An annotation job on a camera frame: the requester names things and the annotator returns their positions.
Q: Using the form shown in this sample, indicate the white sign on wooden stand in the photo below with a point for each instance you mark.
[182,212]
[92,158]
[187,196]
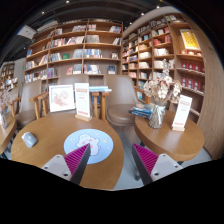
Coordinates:
[82,97]

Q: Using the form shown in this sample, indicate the round wooden table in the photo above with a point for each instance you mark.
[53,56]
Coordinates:
[180,146]
[51,132]

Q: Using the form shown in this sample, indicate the right white sign on stand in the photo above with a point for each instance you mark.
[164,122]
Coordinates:
[182,113]

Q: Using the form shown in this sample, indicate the wooden bookshelf right wall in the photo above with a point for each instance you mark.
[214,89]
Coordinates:
[159,39]

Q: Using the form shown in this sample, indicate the brown padded chair left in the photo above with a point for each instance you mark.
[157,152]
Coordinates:
[29,109]

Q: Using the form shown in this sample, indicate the round blue cartoon mouse pad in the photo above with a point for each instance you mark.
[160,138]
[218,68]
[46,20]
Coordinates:
[101,144]

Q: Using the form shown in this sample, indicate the brown padded chair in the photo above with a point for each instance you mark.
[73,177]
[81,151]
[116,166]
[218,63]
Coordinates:
[29,109]
[120,100]

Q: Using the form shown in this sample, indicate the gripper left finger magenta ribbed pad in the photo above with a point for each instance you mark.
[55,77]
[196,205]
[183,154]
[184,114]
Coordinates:
[71,166]

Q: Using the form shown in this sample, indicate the silver vase with dried flowers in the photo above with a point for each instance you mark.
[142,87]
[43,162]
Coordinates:
[162,89]

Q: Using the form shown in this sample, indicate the grey computer mouse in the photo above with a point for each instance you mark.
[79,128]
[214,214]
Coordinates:
[29,139]

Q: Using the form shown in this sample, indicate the left edge wooden table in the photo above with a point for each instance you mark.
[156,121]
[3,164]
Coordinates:
[7,134]

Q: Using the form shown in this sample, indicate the right round wooden table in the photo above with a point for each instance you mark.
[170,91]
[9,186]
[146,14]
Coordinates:
[180,146]

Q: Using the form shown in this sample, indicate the white ceiling air unit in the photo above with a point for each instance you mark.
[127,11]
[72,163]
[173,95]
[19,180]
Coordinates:
[27,32]

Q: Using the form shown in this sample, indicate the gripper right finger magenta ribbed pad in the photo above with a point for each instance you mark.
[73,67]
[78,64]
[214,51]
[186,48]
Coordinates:
[151,166]

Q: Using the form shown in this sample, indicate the stack of books on table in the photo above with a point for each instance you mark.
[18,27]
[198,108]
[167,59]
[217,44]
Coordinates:
[143,111]

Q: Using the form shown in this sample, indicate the white framed pink picture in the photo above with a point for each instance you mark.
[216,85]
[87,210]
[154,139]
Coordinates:
[61,98]

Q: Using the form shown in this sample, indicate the yellow poster on shelf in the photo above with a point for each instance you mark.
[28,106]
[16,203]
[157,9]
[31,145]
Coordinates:
[189,39]

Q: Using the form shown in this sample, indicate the brown padded chair centre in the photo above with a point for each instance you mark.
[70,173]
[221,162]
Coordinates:
[120,100]

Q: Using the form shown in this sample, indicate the wooden bookshelf wall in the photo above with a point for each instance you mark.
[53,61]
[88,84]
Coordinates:
[87,46]
[159,39]

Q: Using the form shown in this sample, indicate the wooden bookshelf back wall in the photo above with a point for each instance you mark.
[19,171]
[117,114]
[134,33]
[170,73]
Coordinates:
[87,46]

